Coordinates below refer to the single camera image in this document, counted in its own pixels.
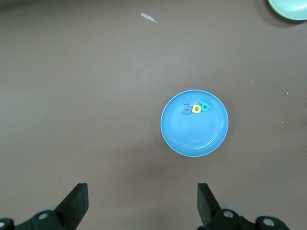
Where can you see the blue plate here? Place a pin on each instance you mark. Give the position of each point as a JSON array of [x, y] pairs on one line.
[[194, 131]]

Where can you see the white paper scrap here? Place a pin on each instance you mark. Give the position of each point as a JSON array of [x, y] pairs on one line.
[[146, 16]]

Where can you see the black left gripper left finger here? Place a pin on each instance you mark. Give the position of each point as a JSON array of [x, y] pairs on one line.
[[75, 206]]

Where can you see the pale green plate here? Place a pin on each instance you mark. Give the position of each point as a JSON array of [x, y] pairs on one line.
[[290, 8]]

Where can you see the blue foam letter m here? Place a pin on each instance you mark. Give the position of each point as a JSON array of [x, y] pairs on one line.
[[186, 109]]

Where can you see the brown paper table cover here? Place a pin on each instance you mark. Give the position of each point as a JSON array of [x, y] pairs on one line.
[[72, 95]]

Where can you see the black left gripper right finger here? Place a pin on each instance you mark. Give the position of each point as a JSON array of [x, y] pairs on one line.
[[207, 206]]

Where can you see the teal foam letter p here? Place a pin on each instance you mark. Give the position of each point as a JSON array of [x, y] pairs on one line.
[[206, 108]]

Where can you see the yellow foam letter d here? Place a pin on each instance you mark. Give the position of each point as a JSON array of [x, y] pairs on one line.
[[193, 109]]

